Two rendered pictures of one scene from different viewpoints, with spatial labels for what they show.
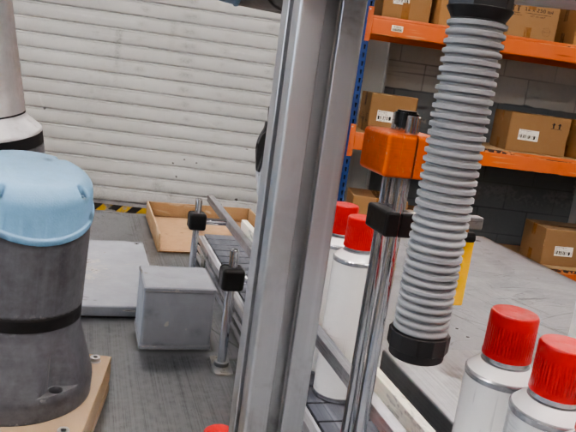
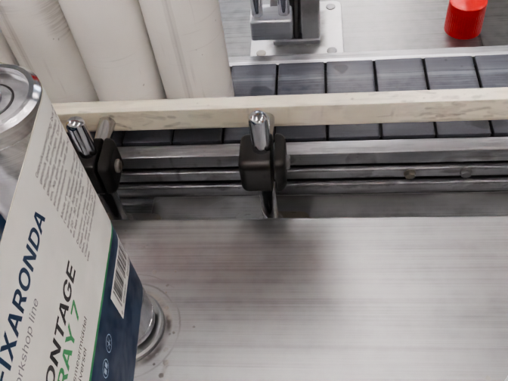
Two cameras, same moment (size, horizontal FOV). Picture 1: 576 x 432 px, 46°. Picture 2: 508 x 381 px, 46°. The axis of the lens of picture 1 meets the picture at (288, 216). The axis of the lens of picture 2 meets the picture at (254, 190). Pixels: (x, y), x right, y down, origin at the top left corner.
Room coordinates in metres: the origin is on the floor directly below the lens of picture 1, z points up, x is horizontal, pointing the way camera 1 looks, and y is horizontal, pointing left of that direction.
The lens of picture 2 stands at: (0.63, -0.46, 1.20)
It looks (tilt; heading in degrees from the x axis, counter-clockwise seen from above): 52 degrees down; 118
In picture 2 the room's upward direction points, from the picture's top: 9 degrees counter-clockwise
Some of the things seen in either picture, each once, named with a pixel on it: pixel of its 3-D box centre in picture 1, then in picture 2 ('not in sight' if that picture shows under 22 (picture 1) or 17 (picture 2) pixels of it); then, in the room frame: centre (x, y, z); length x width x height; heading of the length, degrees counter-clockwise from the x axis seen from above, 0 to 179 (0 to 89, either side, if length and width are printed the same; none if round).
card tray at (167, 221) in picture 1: (208, 227); not in sight; (1.50, 0.18, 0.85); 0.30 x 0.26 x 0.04; 18
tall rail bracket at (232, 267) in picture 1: (243, 308); not in sight; (0.84, 0.04, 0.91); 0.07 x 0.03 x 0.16; 108
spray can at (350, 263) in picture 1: (349, 308); not in sight; (0.70, -0.08, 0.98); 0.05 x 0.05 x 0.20
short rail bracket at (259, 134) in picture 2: not in sight; (267, 177); (0.52, -0.23, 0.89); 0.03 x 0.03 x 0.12; 18
